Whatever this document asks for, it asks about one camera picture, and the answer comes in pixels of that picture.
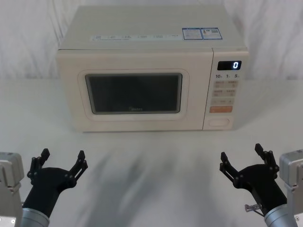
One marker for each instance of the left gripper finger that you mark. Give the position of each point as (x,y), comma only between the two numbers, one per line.
(35,163)
(79,164)

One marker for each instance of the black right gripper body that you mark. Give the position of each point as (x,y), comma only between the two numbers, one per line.
(262,184)

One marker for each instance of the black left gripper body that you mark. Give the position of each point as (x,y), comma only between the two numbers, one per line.
(46,184)

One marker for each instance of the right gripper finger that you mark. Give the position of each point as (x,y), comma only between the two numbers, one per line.
(268,158)
(228,166)

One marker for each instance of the white table cloth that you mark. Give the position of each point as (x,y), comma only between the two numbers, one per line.
(146,170)

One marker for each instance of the oven control panel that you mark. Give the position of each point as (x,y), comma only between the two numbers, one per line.
(223,97)

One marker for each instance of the cream oven door with window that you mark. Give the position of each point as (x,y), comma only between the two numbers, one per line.
(68,89)

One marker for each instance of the white curtain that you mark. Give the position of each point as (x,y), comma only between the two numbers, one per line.
(30,37)

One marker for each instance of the cream microwave oven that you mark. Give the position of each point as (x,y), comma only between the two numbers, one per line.
(142,28)

